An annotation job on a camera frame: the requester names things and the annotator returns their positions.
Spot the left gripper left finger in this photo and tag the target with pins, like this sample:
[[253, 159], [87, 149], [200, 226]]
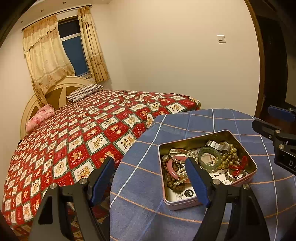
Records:
[[52, 220]]

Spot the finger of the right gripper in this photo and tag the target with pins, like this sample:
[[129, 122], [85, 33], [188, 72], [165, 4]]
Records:
[[281, 113], [265, 129]]

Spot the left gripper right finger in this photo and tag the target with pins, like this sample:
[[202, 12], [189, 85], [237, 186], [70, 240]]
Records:
[[246, 221]]

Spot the gold metal bangle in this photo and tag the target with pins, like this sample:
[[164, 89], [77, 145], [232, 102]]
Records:
[[175, 152]]

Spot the pink metal tin box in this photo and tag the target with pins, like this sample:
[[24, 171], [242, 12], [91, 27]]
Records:
[[198, 143]]

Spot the pink jade bangle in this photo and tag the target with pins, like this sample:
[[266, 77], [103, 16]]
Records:
[[176, 168]]

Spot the red patchwork bedspread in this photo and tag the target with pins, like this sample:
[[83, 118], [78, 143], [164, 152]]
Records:
[[73, 142]]

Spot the pink pillow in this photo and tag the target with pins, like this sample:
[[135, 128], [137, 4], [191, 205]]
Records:
[[41, 115]]

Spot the cream wooden headboard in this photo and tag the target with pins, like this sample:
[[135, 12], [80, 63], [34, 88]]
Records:
[[56, 96]]

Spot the striped pillow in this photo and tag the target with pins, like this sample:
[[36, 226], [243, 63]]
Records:
[[83, 92]]

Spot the right cream floral curtain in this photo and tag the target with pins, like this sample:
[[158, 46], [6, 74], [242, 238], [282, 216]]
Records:
[[91, 46]]

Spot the cream floral curtain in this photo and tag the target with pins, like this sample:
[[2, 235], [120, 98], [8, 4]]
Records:
[[91, 46], [46, 58]]

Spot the left cream floral curtain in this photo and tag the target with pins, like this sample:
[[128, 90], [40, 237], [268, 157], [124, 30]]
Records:
[[46, 58]]

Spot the dark window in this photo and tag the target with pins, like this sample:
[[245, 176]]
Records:
[[70, 35]]

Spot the brown wooden door frame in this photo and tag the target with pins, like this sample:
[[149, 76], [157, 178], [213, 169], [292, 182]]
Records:
[[274, 23]]

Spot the white wall switch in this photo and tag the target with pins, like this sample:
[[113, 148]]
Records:
[[221, 39]]

